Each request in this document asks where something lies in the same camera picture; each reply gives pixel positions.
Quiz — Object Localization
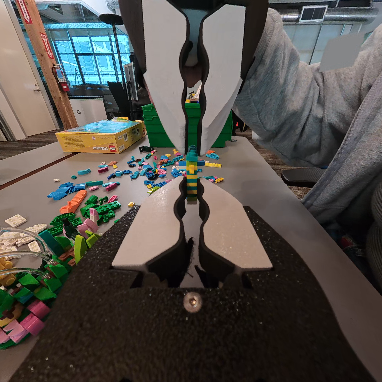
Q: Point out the large window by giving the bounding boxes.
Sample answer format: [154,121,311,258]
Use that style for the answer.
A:
[39,4,135,87]

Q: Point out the duct vent grille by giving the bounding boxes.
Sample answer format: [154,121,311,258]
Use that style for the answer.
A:
[298,5,325,23]

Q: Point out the wooden post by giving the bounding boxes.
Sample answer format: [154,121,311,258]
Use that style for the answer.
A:
[15,0,79,130]

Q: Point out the silver air duct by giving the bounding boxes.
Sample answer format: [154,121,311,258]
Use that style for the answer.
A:
[281,6,382,23]

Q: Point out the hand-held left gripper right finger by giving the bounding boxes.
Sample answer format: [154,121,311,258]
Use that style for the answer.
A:
[198,178,273,273]

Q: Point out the red and white sign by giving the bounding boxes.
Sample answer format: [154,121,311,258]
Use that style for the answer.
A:
[16,0,33,24]
[40,32,55,59]

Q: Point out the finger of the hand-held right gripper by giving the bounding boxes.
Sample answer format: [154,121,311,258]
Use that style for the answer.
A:
[143,0,191,154]
[199,4,247,156]

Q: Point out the person's grey hoodie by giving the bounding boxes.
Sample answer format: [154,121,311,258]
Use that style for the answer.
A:
[301,69,382,227]

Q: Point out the scattered loose toy bricks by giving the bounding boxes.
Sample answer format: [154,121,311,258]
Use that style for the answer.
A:
[46,149,225,239]

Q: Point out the orange long brick piece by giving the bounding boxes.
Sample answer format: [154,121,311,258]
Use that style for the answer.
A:
[60,189,88,214]

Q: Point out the person's right forearm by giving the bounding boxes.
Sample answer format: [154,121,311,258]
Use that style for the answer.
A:
[233,7,382,168]

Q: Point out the striped toy brick tower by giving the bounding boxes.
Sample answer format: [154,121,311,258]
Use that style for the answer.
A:
[178,158,206,205]

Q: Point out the white door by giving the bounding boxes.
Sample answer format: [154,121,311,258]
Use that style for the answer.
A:
[0,0,60,138]

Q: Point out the green plastic storage bin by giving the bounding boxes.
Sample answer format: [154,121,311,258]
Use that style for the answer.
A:
[141,101,233,149]

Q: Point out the black floor lamp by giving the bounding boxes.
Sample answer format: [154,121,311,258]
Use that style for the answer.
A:
[99,13,127,84]

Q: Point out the yellow toy box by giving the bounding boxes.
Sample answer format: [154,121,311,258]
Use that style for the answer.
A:
[55,119,147,154]

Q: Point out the white recycling cabinet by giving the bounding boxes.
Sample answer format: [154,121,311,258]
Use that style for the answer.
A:
[69,97,108,127]

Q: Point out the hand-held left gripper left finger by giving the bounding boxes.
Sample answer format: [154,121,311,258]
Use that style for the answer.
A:
[111,177,184,273]

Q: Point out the person's right hand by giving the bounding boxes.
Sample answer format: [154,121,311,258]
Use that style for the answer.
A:
[183,63,203,88]

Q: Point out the pile of white plates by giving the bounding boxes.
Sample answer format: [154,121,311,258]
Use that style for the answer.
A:
[0,213,50,254]

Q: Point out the green brick tree model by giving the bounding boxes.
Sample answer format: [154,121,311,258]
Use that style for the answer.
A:
[0,227,103,350]

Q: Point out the red fire extinguisher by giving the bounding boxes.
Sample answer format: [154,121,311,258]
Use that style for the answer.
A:
[51,63,70,92]

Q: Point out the black mesh chair armrest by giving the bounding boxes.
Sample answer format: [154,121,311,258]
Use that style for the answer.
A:
[281,167,326,188]

